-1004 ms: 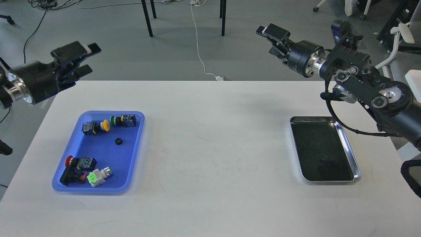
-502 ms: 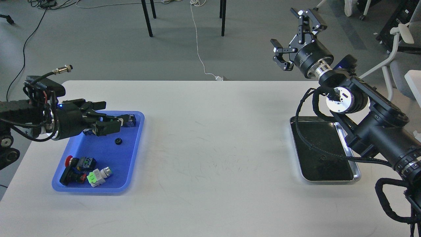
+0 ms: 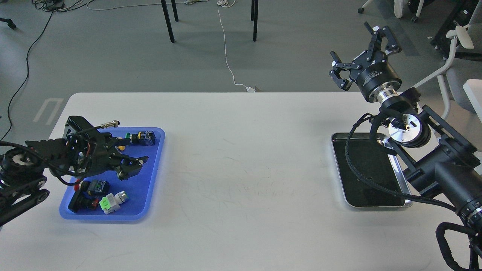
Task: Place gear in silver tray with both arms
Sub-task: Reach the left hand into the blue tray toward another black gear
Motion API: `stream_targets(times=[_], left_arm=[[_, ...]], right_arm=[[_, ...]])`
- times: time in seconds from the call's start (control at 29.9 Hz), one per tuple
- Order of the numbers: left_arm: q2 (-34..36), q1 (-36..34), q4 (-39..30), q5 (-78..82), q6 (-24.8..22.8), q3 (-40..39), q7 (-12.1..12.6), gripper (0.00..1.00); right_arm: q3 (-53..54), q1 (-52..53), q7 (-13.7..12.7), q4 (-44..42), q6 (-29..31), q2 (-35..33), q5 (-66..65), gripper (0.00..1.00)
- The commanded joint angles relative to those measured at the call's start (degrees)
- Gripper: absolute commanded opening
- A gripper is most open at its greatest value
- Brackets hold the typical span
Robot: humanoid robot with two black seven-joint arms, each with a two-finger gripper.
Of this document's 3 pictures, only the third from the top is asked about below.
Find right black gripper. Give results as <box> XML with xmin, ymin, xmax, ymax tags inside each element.
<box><xmin>329</xmin><ymin>21</ymin><xmax>402</xmax><ymax>102</ymax></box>

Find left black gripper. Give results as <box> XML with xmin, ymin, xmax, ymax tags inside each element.
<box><xmin>60</xmin><ymin>116</ymin><xmax>149</xmax><ymax>180</ymax></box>

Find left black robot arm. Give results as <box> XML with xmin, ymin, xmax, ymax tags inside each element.
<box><xmin>1</xmin><ymin>116</ymin><xmax>156</xmax><ymax>226</ymax></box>

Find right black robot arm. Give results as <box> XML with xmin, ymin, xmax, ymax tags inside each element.
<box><xmin>330</xmin><ymin>22</ymin><xmax>481</xmax><ymax>271</ymax></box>

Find blue plastic tray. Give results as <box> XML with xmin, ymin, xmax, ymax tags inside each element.
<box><xmin>59</xmin><ymin>127</ymin><xmax>165</xmax><ymax>222</ymax></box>

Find silver metal tray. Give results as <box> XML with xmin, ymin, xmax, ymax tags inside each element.
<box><xmin>331</xmin><ymin>132</ymin><xmax>413</xmax><ymax>211</ymax></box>

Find white office chair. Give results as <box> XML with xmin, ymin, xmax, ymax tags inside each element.
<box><xmin>415</xmin><ymin>7</ymin><xmax>481</xmax><ymax>116</ymax></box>

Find black table legs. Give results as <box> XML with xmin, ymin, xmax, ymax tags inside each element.
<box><xmin>160</xmin><ymin>0</ymin><xmax>260</xmax><ymax>43</ymax></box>

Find green push button switch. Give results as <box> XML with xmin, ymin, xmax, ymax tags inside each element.
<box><xmin>125</xmin><ymin>130</ymin><xmax>156</xmax><ymax>146</ymax></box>

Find red push button switch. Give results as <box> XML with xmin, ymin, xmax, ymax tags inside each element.
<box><xmin>74</xmin><ymin>180</ymin><xmax>110</xmax><ymax>197</ymax></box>

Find white green switch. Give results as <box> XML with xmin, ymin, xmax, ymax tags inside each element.
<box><xmin>99</xmin><ymin>191</ymin><xmax>129</xmax><ymax>214</ymax></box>

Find black selector switch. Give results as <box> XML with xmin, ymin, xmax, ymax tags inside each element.
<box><xmin>68</xmin><ymin>191</ymin><xmax>99</xmax><ymax>213</ymax></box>

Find white cable on floor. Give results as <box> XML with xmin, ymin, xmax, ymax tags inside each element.
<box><xmin>217</xmin><ymin>0</ymin><xmax>256</xmax><ymax>93</ymax></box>

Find black cable on floor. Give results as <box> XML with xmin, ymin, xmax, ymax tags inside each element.
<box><xmin>0</xmin><ymin>0</ymin><xmax>89</xmax><ymax>143</ymax></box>

